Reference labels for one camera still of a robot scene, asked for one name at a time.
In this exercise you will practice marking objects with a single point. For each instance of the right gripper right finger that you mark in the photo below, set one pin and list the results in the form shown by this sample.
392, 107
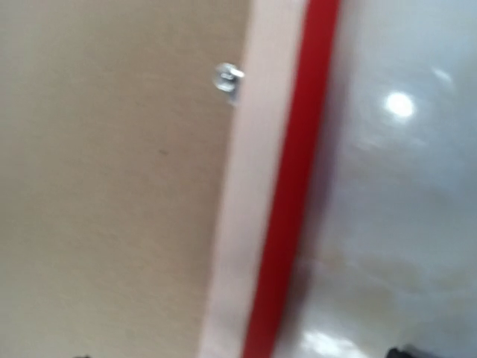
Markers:
405, 352

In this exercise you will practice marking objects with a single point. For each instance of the brown backing board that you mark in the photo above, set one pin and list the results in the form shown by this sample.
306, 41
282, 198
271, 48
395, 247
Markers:
113, 142

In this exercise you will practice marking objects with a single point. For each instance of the red wooden picture frame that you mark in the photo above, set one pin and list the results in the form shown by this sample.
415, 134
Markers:
279, 95

